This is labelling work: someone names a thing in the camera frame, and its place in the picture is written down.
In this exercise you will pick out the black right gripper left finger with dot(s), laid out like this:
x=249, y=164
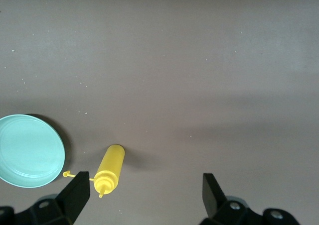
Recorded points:
x=72, y=197

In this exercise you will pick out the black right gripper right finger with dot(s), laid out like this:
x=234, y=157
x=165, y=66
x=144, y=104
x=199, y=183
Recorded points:
x=214, y=197

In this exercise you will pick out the yellow mustard squeeze bottle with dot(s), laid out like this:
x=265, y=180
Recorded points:
x=111, y=165

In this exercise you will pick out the light green plate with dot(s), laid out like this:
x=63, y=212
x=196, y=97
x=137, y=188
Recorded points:
x=30, y=150

